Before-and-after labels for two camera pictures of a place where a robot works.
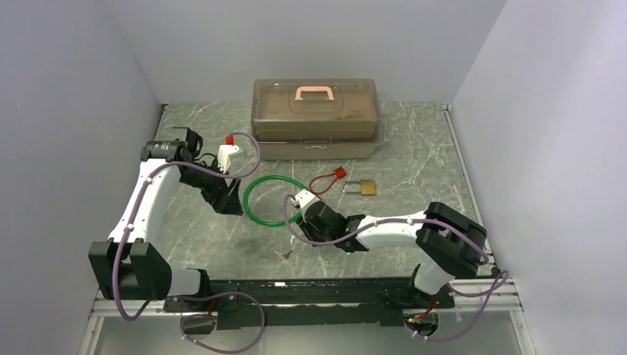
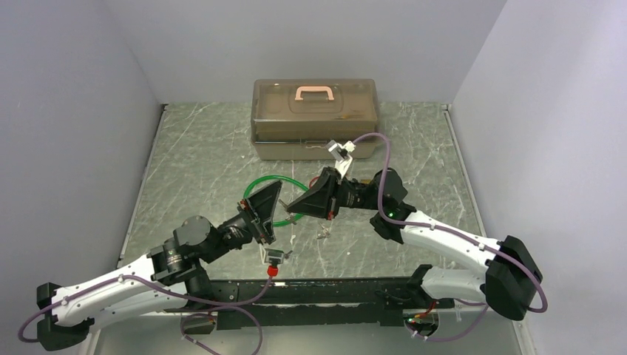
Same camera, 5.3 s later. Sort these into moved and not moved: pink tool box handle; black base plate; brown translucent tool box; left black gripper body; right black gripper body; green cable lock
Moved: left black gripper body; right black gripper body
Not moved: pink tool box handle; green cable lock; brown translucent tool box; black base plate
